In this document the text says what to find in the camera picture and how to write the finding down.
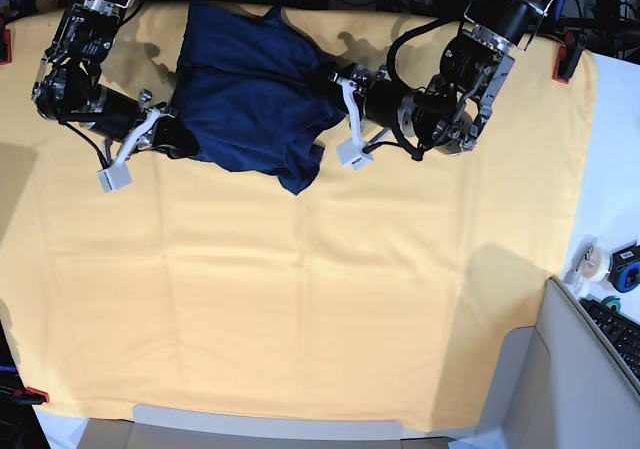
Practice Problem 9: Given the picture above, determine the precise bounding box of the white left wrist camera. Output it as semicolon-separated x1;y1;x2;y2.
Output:
336;139;373;170

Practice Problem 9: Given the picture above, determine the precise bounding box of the red black clamp right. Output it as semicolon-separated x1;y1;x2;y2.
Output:
553;30;588;84

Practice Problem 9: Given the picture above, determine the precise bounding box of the red black clamp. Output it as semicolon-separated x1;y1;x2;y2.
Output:
553;30;588;84
10;387;49;406
0;15;12;65

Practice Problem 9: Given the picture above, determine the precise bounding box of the red black clamp lower left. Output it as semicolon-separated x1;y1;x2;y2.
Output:
10;387;49;406

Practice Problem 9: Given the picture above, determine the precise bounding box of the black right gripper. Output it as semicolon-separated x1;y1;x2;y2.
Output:
92;86;200;159

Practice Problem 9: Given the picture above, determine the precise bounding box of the green tape roll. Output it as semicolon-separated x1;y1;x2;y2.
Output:
601;296;621;312

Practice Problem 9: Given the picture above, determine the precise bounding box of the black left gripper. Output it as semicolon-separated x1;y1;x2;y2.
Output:
309;62;415;144

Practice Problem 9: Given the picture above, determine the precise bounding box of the black keyboard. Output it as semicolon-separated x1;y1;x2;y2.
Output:
579;299;639;395

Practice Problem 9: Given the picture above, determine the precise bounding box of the white tape dispenser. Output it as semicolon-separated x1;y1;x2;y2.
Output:
563;236;612;299

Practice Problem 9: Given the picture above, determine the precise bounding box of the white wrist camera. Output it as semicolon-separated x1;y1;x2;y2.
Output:
336;139;373;170
97;164;132;193

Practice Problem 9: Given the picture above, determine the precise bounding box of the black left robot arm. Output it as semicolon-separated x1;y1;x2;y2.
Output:
314;0;555;169

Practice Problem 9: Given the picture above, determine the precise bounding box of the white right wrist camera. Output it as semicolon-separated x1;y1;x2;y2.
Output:
97;164;132;193

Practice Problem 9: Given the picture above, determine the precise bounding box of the yellow table cloth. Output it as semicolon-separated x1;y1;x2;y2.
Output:
1;12;598;432

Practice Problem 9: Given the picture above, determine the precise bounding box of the red black clamp upper left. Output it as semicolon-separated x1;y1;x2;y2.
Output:
0;15;12;65

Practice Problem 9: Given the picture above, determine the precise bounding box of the blue long-sleeve shirt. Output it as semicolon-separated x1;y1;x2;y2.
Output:
172;0;345;195

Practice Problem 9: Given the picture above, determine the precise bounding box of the blue black tape measure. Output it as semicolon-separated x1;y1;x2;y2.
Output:
608;243;639;293

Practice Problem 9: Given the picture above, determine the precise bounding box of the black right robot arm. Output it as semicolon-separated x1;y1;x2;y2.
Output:
32;0;153;144

